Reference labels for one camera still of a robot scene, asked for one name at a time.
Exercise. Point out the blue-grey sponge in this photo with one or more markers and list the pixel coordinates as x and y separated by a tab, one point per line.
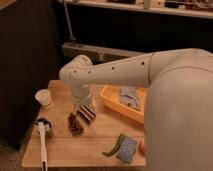
127	150

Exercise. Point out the brown dried grape cluster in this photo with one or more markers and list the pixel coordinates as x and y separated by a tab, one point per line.
74	125

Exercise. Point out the grey metal rail beam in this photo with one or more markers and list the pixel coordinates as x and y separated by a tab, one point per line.
96	53

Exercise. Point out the wooden board table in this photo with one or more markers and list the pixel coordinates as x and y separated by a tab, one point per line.
66	151

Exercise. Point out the blue-grey cloth in tray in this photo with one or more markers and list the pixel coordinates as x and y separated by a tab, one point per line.
128	96

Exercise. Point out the white paper cup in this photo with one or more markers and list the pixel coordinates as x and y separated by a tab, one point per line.
43	96

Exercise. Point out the yellow plastic tray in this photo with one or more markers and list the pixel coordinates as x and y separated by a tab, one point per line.
110	98

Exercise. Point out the upper shelf with clutter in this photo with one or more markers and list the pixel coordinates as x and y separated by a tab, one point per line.
188	8

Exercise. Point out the dark cabinet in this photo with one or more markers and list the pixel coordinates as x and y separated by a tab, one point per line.
29	59

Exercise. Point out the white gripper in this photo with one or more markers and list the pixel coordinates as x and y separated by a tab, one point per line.
80	105

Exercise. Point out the orange fruit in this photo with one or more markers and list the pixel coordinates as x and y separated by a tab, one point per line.
142	147

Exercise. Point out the green chili pepper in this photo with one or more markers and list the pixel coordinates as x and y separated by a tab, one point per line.
116	146

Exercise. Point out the white handled brush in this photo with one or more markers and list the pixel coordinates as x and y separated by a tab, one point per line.
43	146

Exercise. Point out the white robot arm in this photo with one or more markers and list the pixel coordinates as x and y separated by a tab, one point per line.
178	118

